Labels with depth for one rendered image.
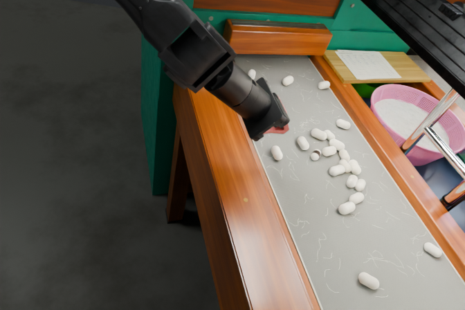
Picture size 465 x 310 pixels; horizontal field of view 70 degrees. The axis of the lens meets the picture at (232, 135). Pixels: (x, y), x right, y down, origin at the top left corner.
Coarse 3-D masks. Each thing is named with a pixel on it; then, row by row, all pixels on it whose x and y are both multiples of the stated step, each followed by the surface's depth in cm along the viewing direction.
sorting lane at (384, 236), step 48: (288, 96) 88; (288, 144) 76; (288, 192) 67; (336, 192) 69; (384, 192) 72; (336, 240) 62; (384, 240) 64; (432, 240) 66; (336, 288) 55; (384, 288) 57; (432, 288) 59
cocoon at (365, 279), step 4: (364, 272) 57; (360, 276) 56; (364, 276) 56; (368, 276) 56; (360, 280) 56; (364, 280) 56; (368, 280) 55; (372, 280) 55; (376, 280) 56; (364, 284) 56; (368, 284) 55; (372, 284) 55; (376, 284) 55; (372, 288) 55; (376, 288) 55
